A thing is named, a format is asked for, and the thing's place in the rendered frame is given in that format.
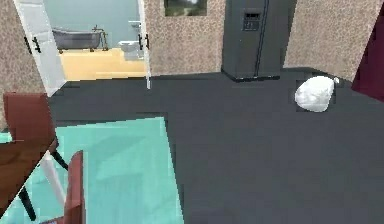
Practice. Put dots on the white garbage bag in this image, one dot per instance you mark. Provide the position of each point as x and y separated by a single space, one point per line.
314 94

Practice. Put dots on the white room door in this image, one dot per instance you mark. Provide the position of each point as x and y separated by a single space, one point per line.
40 50

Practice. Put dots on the white toilet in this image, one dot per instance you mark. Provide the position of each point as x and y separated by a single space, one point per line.
130 49

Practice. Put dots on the dark grey fridge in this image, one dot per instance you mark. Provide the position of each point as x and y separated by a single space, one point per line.
246 46

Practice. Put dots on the red-brown dining chair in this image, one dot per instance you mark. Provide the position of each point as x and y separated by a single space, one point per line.
74 190
28 116

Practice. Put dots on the grey clawfoot bathtub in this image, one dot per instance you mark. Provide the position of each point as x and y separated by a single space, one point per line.
76 39

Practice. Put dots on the framed landscape picture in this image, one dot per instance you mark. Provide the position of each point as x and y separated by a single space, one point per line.
185 7

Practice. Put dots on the brown wooden dining table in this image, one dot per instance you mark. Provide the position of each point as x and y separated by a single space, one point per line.
16 166

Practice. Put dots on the teal rug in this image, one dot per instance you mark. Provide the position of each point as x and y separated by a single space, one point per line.
123 173

